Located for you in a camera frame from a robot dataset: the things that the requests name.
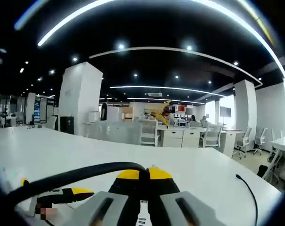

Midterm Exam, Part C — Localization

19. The white mesh office chair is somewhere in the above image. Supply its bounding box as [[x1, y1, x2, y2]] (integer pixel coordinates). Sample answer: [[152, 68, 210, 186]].
[[202, 124, 222, 148], [139, 119, 160, 147]]

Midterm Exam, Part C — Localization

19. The white drawer cabinet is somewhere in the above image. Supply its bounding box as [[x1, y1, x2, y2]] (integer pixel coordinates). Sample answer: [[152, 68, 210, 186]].
[[160, 128, 201, 148]]

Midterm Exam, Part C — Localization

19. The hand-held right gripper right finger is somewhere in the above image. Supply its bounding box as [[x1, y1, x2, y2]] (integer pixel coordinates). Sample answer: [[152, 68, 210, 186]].
[[146, 164, 224, 226]]

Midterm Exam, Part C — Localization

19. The white side table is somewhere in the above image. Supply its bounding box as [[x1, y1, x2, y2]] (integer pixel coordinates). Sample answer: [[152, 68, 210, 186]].
[[270, 136, 285, 168]]

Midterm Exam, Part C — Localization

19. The thin black cable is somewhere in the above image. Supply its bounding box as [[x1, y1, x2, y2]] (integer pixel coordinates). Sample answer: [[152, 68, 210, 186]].
[[235, 174, 259, 226]]

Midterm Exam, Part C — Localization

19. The black cabinet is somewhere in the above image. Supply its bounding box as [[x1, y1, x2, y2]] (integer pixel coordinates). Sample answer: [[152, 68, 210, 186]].
[[60, 115, 75, 135]]

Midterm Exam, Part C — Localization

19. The black bag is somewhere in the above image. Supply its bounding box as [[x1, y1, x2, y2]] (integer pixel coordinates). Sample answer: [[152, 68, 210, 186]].
[[257, 164, 269, 179]]

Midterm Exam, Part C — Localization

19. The frosted desk partition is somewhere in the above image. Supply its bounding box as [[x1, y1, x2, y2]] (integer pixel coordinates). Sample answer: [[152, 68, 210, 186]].
[[94, 121, 143, 145]]

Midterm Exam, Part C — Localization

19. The white desk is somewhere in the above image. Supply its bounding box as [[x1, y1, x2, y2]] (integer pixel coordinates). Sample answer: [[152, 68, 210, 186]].
[[0, 126, 283, 226]]

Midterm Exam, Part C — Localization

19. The white USB port hub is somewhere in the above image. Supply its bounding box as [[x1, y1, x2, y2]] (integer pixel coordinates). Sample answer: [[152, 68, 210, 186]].
[[137, 199, 151, 226]]

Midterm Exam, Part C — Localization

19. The wall television screen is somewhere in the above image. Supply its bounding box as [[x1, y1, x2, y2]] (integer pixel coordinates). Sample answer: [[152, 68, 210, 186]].
[[220, 106, 232, 118]]

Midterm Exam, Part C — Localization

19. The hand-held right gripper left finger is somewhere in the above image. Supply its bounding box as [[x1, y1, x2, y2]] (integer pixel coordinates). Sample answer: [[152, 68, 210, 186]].
[[62, 168, 147, 226]]

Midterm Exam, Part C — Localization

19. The blue standing banner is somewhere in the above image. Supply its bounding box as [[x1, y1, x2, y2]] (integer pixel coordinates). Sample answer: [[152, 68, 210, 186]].
[[34, 98, 41, 123]]

